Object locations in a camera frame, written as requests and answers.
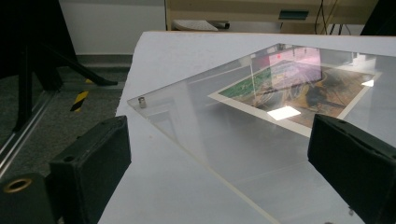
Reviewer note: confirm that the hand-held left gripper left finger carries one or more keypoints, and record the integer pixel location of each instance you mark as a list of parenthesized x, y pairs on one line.
[(93, 161)]

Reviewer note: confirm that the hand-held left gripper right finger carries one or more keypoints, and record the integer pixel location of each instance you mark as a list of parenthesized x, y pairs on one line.
[(351, 158)]

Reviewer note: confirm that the silver metal frame pin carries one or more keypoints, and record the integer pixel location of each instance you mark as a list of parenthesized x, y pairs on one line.
[(142, 102)]

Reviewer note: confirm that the clear acrylic picture frame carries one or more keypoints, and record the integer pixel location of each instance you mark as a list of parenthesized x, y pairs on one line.
[(236, 143)]

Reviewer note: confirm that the yellow black hazard tape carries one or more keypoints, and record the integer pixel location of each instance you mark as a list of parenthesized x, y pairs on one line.
[(79, 101)]

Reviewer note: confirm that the colourful art print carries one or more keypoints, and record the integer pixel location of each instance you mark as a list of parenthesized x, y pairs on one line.
[(323, 90)]

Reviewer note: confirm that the black tripod stand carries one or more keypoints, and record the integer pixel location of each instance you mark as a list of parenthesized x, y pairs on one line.
[(23, 77)]

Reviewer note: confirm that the black object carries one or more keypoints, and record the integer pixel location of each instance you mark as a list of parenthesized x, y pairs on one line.
[(381, 18)]

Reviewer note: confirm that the metal floor rail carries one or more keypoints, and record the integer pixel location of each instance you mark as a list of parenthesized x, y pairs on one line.
[(21, 130)]

